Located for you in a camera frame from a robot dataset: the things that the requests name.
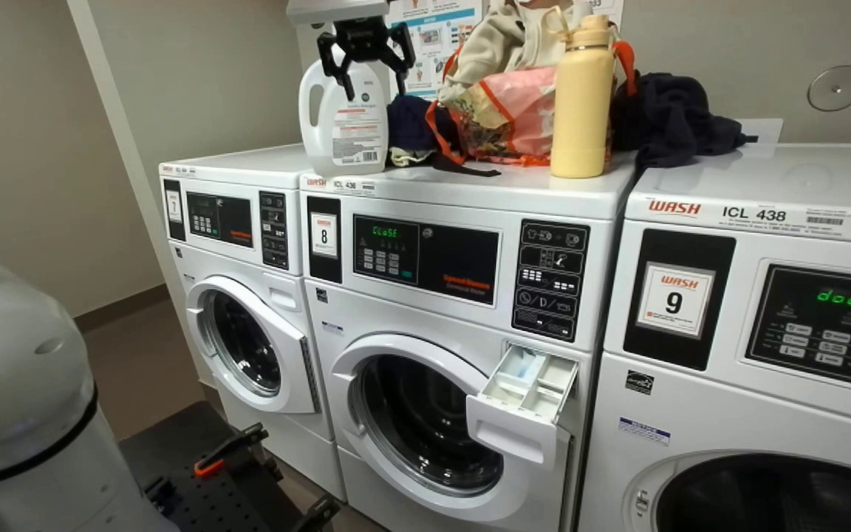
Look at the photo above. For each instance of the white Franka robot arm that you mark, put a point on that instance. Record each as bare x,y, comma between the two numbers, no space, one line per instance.
21,393

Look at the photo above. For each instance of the white soap dispenser drawer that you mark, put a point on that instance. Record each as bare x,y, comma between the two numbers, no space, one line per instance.
503,433

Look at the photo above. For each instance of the white round washer door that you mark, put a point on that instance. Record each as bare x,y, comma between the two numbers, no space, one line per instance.
297,372

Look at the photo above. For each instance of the yellow insulated water bottle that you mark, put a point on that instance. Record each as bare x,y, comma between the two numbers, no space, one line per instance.
581,106

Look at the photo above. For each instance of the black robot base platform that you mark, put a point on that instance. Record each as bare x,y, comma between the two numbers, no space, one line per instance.
179,461

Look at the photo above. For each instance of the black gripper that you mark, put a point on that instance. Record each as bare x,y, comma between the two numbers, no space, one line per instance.
364,34

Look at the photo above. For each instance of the navy blue cloth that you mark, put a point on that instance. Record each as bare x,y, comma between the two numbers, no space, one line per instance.
411,119

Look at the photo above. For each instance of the beige cloth garment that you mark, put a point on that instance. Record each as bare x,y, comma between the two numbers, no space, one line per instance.
503,38

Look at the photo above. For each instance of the white laundry detergent bottle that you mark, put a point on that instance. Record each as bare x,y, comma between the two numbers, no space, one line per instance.
346,136

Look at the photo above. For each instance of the white front-load washing machine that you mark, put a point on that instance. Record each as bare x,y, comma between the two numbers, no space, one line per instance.
235,178

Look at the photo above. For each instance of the machine eight round door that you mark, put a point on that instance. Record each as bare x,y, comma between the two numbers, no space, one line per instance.
457,366

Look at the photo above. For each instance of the pictogram instruction wall poster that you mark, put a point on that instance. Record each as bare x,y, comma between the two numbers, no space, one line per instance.
436,38

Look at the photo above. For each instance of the white washing machine number eight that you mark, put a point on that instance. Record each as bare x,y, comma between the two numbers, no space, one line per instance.
464,313

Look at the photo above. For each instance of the white washing machine number nine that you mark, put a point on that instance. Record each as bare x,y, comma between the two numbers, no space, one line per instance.
701,403

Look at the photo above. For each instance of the black clothing pile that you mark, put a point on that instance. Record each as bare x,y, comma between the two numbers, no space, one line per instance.
673,119

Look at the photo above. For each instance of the round white wall plate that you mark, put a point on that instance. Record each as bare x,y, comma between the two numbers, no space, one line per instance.
837,87

